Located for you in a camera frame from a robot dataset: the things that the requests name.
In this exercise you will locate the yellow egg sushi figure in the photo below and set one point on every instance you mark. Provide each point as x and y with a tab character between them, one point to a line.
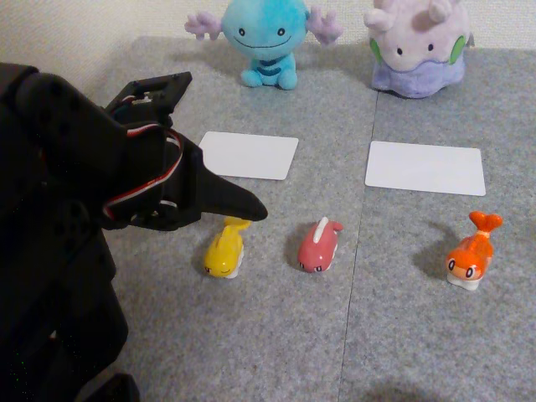
224	255

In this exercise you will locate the white card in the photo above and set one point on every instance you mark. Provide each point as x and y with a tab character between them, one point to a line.
251	157
425	167

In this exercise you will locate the blue Wooper plush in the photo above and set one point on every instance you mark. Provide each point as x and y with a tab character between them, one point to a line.
261	29

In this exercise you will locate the purple Goomy plush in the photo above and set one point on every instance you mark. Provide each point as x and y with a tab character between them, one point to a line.
419	54

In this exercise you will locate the orange shrimp sushi figure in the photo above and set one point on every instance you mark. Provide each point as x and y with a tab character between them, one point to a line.
471	255

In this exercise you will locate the pink sushi figure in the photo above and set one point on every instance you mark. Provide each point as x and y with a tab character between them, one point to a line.
318	249

